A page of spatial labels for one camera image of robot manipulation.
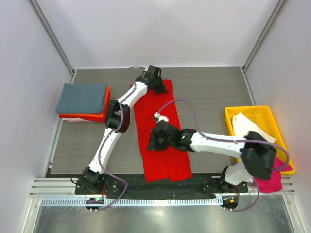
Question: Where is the slotted cable duct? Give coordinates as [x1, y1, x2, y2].
[41, 197, 223, 207]

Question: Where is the folded grey t shirt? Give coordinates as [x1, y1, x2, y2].
[56, 83, 107, 114]

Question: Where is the magenta t shirt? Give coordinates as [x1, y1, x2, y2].
[255, 158, 293, 193]

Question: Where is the white t shirt in bin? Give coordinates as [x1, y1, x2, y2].
[232, 112, 276, 143]

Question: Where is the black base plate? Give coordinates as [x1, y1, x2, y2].
[75, 171, 248, 200]

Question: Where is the left aluminium frame post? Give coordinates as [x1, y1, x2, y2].
[28, 0, 75, 75]

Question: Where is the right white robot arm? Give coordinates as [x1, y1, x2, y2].
[147, 120, 276, 193]

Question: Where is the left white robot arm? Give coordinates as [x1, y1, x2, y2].
[76, 65, 168, 193]

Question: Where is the yellow plastic bin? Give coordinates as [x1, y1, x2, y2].
[225, 104, 295, 175]

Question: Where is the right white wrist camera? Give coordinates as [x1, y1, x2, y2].
[153, 112, 169, 123]

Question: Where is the folded orange t shirt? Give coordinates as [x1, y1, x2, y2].
[58, 86, 110, 123]

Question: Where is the red t shirt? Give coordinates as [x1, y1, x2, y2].
[134, 79, 192, 182]

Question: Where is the right aluminium frame post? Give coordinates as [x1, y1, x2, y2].
[241, 0, 288, 73]

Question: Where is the aluminium frame post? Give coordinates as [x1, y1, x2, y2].
[28, 0, 75, 75]
[241, 0, 288, 73]

